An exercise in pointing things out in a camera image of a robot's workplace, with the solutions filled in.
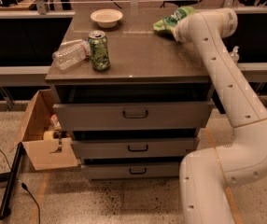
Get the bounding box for green rice chip bag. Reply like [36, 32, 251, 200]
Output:
[153, 7, 197, 35]

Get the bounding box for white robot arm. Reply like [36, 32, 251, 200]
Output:
[173, 8, 267, 224]

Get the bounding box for white paper bowl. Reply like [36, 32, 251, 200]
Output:
[91, 8, 123, 28]

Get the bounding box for grey drawer cabinet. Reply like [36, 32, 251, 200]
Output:
[46, 8, 213, 166]

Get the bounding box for middle grey drawer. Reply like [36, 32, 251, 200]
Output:
[71, 137, 199, 159]

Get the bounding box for grey drawer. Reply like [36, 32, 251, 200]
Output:
[71, 137, 199, 159]
[53, 101, 213, 131]
[81, 161, 179, 180]

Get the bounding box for top grey drawer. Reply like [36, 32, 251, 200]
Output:
[53, 101, 213, 131]

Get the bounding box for green soda can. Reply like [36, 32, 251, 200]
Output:
[88, 30, 110, 71]

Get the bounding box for bottom grey drawer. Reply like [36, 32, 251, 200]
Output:
[81, 161, 179, 180]

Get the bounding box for clear plastic water bottle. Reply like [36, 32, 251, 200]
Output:
[52, 40, 91, 70]

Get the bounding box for tape roll in box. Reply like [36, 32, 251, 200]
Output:
[43, 131, 55, 140]

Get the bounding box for open cardboard box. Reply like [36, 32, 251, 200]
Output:
[14, 90, 77, 171]

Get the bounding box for right clear sanitizer bottle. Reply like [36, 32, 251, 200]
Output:
[230, 46, 240, 63]

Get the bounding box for black bar on floor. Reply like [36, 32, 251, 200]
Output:
[0, 142, 24, 220]

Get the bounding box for black floor cable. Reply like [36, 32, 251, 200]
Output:
[0, 130, 42, 224]

